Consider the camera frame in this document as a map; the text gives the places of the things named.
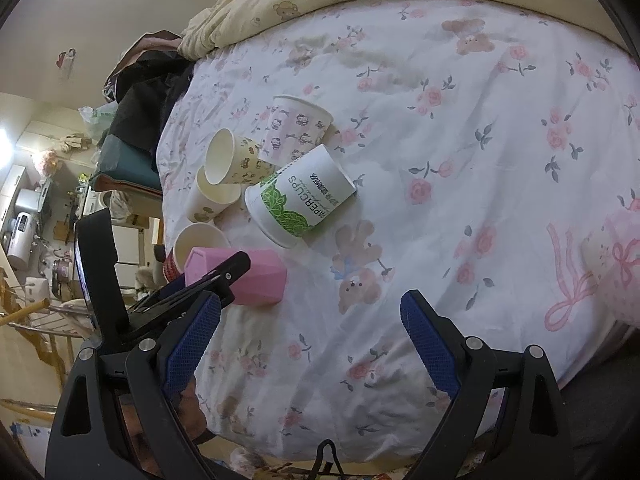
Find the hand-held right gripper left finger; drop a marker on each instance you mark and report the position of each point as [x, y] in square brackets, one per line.
[192, 340]

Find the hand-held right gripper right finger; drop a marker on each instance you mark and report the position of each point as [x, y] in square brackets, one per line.
[430, 345]

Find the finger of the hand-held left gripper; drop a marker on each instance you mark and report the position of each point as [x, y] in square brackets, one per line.
[225, 266]
[226, 297]

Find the pink faceted cup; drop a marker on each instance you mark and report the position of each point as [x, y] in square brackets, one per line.
[260, 280]

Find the red and white paper cup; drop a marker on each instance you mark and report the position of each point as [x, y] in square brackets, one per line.
[195, 242]

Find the bear print paper cup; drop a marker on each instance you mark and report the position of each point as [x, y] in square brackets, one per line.
[235, 157]
[207, 200]

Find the green leaf paper cup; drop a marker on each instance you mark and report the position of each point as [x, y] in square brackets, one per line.
[300, 195]

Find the pink cat print paper cup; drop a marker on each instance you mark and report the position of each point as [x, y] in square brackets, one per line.
[300, 127]

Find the wooden rack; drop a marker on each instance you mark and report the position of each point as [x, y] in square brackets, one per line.
[35, 317]

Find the white water heater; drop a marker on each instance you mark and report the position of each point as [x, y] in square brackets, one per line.
[21, 242]

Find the floral bed sheet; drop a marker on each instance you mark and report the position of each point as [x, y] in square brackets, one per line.
[450, 260]

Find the teal cushion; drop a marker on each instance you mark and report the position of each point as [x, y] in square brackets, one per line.
[125, 162]

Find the pile of dark clothes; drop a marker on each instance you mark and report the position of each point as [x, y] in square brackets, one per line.
[145, 100]

